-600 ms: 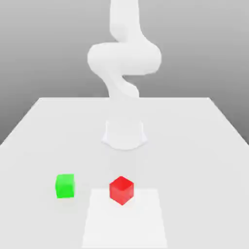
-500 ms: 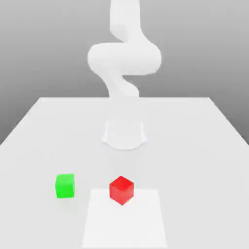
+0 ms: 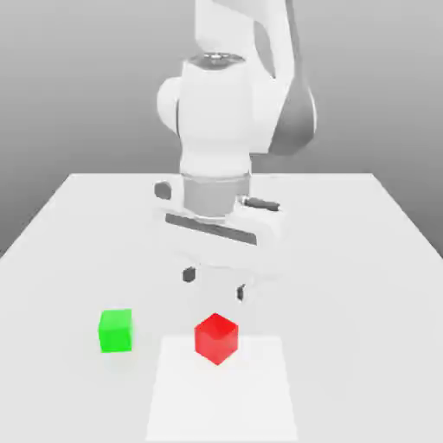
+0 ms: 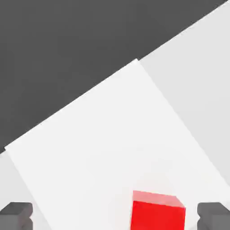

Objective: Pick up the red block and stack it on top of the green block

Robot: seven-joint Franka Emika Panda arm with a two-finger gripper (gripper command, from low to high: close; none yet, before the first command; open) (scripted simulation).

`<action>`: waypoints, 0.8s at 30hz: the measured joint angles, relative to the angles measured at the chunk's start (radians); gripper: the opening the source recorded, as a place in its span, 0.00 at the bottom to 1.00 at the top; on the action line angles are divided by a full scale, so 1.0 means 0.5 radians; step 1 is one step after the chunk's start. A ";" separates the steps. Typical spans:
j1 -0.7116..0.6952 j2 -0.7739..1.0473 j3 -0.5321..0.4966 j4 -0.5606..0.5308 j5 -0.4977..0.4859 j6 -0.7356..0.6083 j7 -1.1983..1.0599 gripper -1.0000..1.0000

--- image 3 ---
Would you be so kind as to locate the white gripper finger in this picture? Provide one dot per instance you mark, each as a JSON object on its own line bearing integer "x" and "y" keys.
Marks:
{"x": 189, "y": 274}
{"x": 242, "y": 293}

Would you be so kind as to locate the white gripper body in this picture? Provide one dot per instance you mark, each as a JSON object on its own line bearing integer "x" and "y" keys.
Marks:
{"x": 221, "y": 247}

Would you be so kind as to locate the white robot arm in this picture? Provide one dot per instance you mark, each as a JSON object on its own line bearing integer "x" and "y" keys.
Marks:
{"x": 214, "y": 114}

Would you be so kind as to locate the small red cube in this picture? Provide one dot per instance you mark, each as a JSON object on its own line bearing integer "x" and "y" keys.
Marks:
{"x": 216, "y": 341}

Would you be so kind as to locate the small green cube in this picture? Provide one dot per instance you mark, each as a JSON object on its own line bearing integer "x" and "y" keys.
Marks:
{"x": 116, "y": 332}

